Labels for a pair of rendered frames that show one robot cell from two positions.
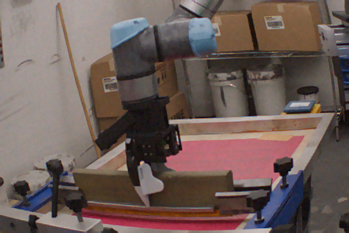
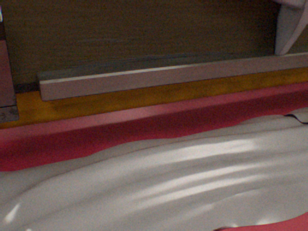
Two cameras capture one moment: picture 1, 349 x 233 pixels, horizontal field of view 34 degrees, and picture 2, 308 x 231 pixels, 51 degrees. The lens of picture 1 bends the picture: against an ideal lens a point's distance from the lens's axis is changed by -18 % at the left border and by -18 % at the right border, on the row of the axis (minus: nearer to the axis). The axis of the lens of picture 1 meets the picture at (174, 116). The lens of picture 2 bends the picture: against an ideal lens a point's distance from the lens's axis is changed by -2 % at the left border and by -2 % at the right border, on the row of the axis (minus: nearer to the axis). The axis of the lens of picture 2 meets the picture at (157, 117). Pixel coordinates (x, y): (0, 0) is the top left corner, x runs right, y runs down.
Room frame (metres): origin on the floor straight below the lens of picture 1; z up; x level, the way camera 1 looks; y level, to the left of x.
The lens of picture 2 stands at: (1.31, -0.14, 1.05)
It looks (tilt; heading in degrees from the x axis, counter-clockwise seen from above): 28 degrees down; 127
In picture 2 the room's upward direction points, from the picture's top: 3 degrees clockwise
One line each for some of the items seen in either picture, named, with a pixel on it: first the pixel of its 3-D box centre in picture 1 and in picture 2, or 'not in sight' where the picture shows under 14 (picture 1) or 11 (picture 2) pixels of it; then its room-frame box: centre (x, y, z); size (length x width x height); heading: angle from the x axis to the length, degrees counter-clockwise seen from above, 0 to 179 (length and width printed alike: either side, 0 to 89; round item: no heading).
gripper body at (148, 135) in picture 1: (148, 129); not in sight; (1.22, 0.05, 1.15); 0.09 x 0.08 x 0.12; 62
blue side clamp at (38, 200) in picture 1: (46, 204); not in sight; (1.33, 0.34, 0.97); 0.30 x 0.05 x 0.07; 152
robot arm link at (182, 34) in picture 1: (185, 37); not in sight; (1.24, -0.04, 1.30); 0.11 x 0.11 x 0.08; 89
